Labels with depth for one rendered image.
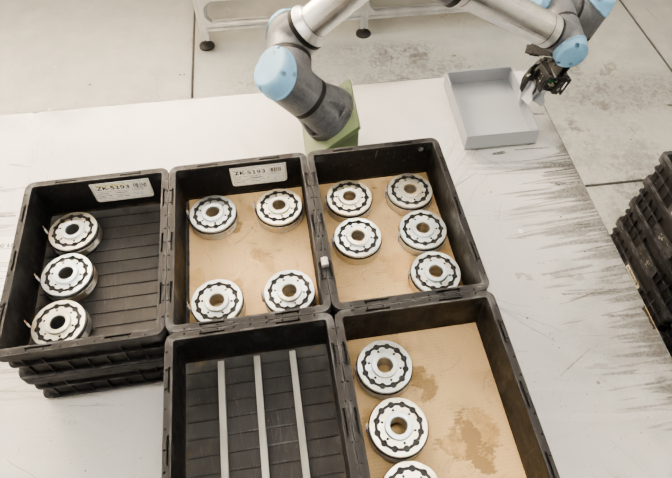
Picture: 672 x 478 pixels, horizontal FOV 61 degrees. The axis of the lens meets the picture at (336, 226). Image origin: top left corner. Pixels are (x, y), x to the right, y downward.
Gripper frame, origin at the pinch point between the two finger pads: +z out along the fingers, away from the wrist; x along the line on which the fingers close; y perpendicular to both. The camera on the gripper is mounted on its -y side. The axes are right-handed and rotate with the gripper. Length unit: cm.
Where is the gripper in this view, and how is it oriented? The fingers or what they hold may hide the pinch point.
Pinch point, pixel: (523, 100)
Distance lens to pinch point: 174.5
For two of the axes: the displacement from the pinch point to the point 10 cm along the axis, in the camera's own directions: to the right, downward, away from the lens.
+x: 9.4, 0.2, 3.3
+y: 1.8, 8.0, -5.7
